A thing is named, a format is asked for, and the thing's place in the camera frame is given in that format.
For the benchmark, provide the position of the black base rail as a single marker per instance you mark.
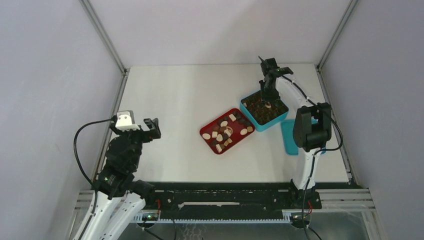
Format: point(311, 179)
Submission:
point(229, 201)

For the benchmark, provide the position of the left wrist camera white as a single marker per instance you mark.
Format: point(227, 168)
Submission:
point(125, 121)

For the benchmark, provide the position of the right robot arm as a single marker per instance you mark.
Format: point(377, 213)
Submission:
point(312, 127)

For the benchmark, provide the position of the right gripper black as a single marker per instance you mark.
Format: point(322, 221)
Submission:
point(266, 97)

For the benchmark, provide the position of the teal chocolate box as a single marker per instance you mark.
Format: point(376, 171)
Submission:
point(261, 116)

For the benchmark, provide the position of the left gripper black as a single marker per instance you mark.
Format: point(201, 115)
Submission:
point(153, 125)

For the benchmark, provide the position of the red chocolate tray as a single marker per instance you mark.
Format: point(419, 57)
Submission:
point(227, 130)

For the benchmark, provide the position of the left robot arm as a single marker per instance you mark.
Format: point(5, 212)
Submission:
point(117, 196)

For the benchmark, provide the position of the teal box lid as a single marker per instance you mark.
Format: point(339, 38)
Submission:
point(287, 127)

